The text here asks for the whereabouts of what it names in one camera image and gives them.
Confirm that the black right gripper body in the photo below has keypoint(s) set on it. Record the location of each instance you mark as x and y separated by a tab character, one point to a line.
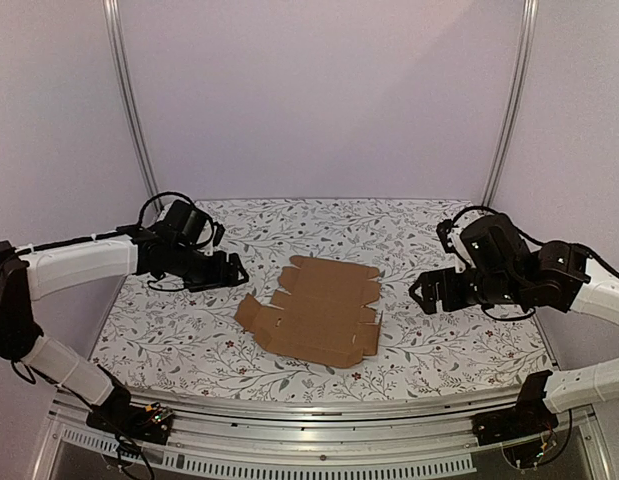
436	290

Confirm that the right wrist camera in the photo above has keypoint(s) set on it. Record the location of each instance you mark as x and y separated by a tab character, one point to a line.
447	233

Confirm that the left aluminium frame post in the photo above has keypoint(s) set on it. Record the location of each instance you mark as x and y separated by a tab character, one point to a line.
115	34

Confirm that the brown cardboard box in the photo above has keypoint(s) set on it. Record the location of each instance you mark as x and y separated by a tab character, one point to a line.
321	313

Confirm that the aluminium frame post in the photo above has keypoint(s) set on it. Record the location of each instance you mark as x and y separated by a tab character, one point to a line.
115	34
514	100

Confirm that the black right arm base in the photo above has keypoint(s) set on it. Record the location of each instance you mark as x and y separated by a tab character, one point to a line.
512	423

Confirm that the right aluminium frame post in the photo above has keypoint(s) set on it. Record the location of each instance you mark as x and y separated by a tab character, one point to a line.
514	100

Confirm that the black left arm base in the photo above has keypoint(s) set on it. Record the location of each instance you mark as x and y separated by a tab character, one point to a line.
150	423

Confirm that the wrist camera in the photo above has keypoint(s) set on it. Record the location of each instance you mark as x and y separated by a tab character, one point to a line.
447	233
216	233

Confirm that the aluminium front rail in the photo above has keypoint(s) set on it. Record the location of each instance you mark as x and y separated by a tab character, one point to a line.
429	438

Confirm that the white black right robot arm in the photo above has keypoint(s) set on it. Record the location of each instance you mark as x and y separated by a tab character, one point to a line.
497	264

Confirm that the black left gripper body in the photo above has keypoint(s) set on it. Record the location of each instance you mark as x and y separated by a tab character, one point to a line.
198	274

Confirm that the floral patterned table mat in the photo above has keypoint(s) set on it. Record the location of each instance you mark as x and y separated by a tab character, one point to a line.
168	339

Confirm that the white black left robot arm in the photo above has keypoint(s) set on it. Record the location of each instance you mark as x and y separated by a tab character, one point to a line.
183	243

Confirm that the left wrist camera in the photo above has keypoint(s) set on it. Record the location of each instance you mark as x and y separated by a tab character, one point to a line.
216	233

